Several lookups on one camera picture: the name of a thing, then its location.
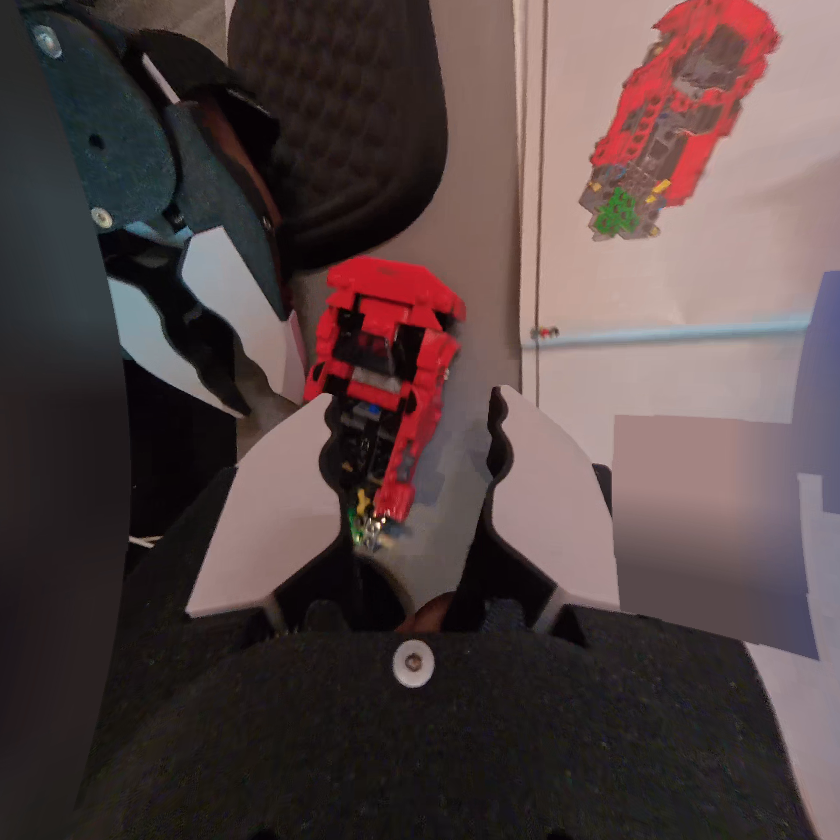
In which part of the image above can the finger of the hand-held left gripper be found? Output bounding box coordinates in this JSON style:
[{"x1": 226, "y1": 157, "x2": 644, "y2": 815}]
[
  {"x1": 182, "y1": 226, "x2": 291, "y2": 403},
  {"x1": 108, "y1": 261, "x2": 253, "y2": 418}
]

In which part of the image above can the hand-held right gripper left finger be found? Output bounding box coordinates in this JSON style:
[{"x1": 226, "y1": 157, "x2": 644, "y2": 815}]
[{"x1": 185, "y1": 392, "x2": 352, "y2": 618}]

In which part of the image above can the red lego car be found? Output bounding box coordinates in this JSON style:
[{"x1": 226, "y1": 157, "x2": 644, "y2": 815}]
[{"x1": 304, "y1": 256, "x2": 468, "y2": 557}]

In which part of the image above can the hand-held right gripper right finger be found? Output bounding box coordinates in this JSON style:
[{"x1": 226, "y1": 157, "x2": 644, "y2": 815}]
[{"x1": 462, "y1": 386, "x2": 621, "y2": 632}]

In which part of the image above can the lego instruction booklet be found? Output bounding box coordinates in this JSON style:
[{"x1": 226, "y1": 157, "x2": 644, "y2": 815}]
[{"x1": 520, "y1": 0, "x2": 840, "y2": 427}]

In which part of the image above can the dark cloth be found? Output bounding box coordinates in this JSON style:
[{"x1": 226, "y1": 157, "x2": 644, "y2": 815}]
[{"x1": 123, "y1": 360, "x2": 238, "y2": 578}]

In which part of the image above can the person's left hand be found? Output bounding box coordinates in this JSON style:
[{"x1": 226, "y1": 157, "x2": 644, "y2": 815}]
[{"x1": 196, "y1": 97, "x2": 284, "y2": 232}]

